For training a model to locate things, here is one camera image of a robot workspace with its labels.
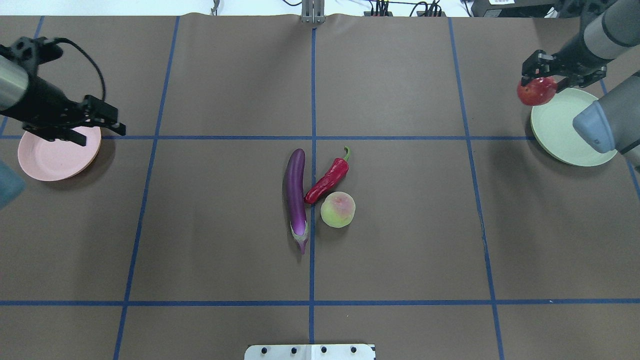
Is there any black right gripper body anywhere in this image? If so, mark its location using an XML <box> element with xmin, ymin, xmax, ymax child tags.
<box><xmin>539</xmin><ymin>41</ymin><xmax>608</xmax><ymax>78</ymax></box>

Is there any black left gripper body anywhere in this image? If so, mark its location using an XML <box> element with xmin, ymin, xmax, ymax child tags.
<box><xmin>5</xmin><ymin>76</ymin><xmax>85</xmax><ymax>132</ymax></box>

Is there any purple eggplant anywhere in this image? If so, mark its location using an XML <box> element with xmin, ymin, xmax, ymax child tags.
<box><xmin>284</xmin><ymin>148</ymin><xmax>310</xmax><ymax>255</ymax></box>

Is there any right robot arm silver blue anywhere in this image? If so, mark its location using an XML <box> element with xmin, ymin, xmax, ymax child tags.
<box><xmin>516</xmin><ymin>0</ymin><xmax>640</xmax><ymax>171</ymax></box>

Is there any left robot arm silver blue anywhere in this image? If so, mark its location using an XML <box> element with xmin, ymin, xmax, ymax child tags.
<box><xmin>1</xmin><ymin>57</ymin><xmax>126</xmax><ymax>182</ymax></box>

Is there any pink plate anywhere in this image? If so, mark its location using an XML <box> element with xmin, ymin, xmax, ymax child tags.
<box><xmin>17</xmin><ymin>127</ymin><xmax>102</xmax><ymax>182</ymax></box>

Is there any green plate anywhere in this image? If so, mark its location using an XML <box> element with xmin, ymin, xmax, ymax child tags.
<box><xmin>530</xmin><ymin>88</ymin><xmax>618</xmax><ymax>167</ymax></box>

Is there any red chili pepper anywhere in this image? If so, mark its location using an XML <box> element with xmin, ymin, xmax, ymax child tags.
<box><xmin>303</xmin><ymin>146</ymin><xmax>351</xmax><ymax>205</ymax></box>

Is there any yellow green peach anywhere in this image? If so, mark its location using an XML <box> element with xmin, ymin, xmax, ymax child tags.
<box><xmin>320</xmin><ymin>191</ymin><xmax>356</xmax><ymax>229</ymax></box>

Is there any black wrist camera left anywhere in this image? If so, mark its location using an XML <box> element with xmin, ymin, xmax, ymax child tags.
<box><xmin>0</xmin><ymin>36</ymin><xmax>64</xmax><ymax>72</ymax></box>

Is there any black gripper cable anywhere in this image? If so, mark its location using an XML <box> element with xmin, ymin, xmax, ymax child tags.
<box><xmin>52</xmin><ymin>37</ymin><xmax>107</xmax><ymax>103</ymax></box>

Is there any aluminium frame post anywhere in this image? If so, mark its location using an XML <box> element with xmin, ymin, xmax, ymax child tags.
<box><xmin>301</xmin><ymin>0</ymin><xmax>326</xmax><ymax>25</ymax></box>

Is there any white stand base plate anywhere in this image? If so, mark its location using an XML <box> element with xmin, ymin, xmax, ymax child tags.
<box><xmin>244</xmin><ymin>343</ymin><xmax>377</xmax><ymax>360</ymax></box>

